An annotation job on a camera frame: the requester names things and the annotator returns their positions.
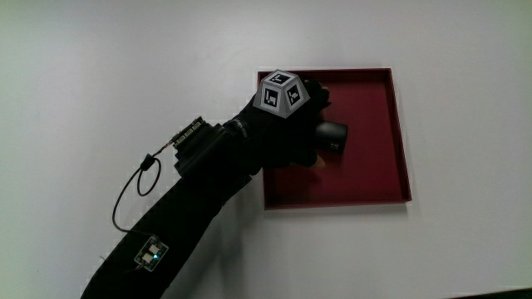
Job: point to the small lit circuit board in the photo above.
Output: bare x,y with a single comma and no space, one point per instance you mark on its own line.
150,253

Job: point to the person's left hand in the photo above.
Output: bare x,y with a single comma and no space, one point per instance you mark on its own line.
282,133

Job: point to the black wrist sensor module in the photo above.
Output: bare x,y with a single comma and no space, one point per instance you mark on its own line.
199,145

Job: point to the black stapler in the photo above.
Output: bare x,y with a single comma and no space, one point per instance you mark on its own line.
334,135

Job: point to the person's left forearm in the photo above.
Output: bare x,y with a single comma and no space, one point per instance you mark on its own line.
187,216

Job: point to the red square plate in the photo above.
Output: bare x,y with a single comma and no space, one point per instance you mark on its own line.
365,174

